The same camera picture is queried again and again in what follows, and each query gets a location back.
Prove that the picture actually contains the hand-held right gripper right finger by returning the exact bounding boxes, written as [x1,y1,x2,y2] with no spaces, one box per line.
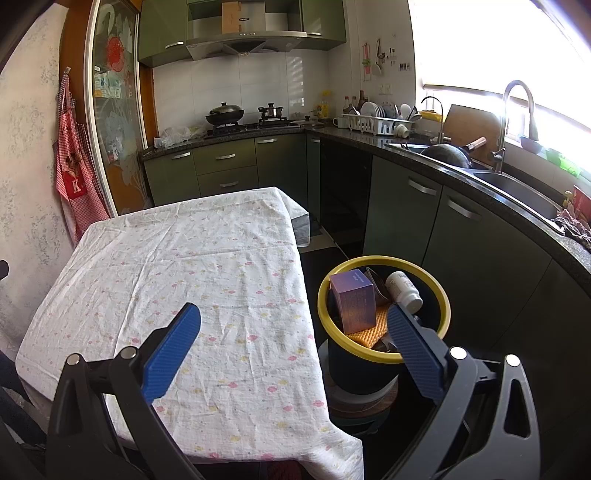
[387,302,542,480]

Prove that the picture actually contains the black wok with wooden handle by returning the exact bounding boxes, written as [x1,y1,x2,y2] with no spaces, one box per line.
[419,137,488,169]

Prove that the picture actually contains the bright window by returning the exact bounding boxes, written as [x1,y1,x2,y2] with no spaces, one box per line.
[409,0,591,162]

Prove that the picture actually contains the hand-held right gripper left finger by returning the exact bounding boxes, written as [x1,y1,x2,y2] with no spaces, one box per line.
[46,302,201,480]

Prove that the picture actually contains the small black faucet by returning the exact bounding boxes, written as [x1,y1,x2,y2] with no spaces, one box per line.
[420,96,446,144]

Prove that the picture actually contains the hanging wall decoration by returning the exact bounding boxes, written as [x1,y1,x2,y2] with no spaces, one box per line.
[361,39,384,77]

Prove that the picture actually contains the crumpled dishcloth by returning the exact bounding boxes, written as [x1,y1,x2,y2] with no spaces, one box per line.
[551,210,591,252]

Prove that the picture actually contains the wooden cutting board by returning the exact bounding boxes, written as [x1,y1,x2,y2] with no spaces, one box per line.
[444,104,504,167]

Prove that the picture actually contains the white floral tablecloth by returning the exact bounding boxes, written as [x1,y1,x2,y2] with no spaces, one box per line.
[15,186,365,480]

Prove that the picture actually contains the white pill bottle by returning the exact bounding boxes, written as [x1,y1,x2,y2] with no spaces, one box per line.
[385,271,424,312]

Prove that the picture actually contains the steel range hood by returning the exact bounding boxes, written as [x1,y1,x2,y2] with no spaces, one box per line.
[186,0,308,61]

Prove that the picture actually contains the crumpled plastic bag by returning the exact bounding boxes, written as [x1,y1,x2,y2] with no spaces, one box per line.
[154,126,195,149]

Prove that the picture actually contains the red carton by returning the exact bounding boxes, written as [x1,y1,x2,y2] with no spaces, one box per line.
[571,185,591,217]

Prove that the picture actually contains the purple box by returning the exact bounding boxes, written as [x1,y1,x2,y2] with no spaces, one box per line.
[329,269,377,334]

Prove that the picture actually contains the white dish rack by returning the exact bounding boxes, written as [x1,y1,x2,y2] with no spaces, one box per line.
[342,113,414,136]

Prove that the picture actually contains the black gas stove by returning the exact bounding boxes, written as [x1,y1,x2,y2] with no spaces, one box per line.
[205,121,303,137]

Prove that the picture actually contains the green plastic stool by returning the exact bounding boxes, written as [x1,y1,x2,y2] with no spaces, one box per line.
[330,406,393,437]

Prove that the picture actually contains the green plastic container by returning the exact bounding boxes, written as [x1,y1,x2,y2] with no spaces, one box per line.
[547,148,585,178]

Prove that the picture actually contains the green base cabinets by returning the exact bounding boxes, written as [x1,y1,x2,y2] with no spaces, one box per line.
[142,134,591,480]

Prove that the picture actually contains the yellow rimmed dark bin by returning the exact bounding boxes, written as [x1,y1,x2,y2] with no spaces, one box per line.
[317,255,451,407]

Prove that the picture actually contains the dark stone countertop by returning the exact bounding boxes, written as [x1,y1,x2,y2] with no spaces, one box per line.
[141,124,591,296]

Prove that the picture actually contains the steel sink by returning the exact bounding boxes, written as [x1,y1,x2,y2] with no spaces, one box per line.
[385,142,566,222]

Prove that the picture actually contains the frosted glass sliding door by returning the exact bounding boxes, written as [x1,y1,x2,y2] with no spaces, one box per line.
[85,0,155,217]

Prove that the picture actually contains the round wooden board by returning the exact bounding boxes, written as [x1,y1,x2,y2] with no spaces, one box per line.
[329,376,400,416]

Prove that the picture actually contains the green wall cabinets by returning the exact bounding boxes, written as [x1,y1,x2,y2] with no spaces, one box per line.
[137,0,347,68]

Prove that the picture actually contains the black lidded wok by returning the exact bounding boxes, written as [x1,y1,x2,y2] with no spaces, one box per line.
[205,102,245,126]

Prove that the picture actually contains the grey box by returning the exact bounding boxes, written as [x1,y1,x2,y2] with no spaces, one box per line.
[291,210,311,247]

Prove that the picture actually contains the tall steel faucet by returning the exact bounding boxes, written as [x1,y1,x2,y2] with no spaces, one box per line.
[492,80,539,174]

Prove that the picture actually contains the red checked apron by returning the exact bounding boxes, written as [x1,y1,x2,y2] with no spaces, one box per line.
[54,69,112,245]

